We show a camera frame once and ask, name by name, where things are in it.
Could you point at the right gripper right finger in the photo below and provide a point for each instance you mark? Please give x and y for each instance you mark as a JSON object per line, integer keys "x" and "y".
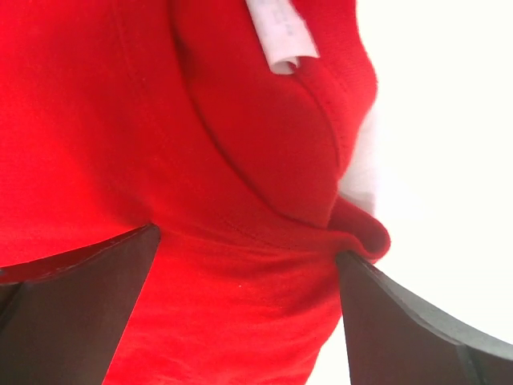
{"x": 395, "y": 337}

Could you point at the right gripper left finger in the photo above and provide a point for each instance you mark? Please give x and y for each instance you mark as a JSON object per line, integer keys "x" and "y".
{"x": 62, "y": 317}

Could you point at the red t shirt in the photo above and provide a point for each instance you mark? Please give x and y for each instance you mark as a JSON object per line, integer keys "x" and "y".
{"x": 119, "y": 113}

